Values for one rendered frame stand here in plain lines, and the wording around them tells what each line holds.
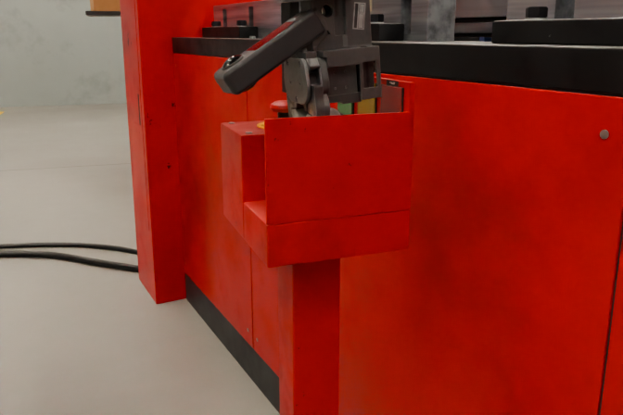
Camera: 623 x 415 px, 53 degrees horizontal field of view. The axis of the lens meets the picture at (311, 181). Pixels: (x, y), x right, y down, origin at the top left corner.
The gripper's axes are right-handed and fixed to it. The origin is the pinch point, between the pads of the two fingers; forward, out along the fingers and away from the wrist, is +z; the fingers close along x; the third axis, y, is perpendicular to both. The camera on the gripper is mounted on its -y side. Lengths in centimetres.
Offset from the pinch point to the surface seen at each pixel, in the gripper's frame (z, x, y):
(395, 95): -8.3, -2.2, 9.4
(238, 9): -20, 115, 23
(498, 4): -16, 46, 59
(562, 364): 23.1, -11.4, 24.2
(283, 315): 17.9, 5.8, -3.0
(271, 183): -1.9, -4.9, -5.9
